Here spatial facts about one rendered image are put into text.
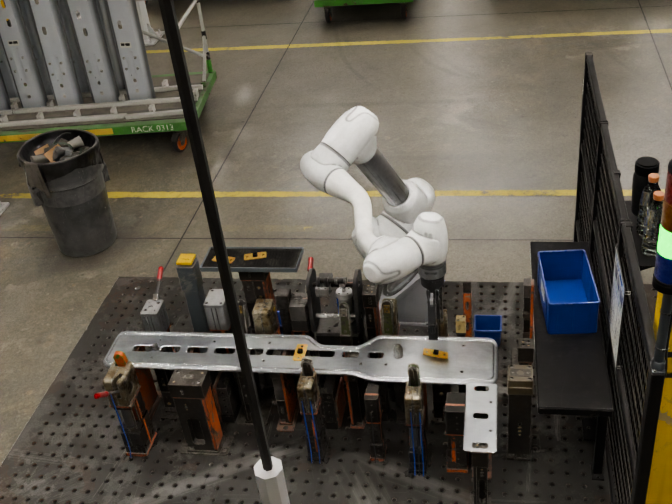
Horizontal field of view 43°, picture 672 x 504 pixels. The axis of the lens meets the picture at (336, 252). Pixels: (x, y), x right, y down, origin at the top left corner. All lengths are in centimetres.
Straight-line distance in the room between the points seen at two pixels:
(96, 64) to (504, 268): 365
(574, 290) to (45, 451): 199
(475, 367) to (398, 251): 56
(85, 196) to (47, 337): 93
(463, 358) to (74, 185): 315
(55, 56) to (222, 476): 467
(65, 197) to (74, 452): 246
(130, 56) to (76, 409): 394
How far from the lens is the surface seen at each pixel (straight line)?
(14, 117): 729
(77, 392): 352
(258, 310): 303
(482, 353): 288
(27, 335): 516
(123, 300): 393
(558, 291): 310
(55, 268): 566
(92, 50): 695
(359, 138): 292
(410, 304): 341
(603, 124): 307
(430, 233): 252
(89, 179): 540
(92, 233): 558
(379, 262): 244
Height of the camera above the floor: 291
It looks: 34 degrees down
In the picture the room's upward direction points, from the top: 7 degrees counter-clockwise
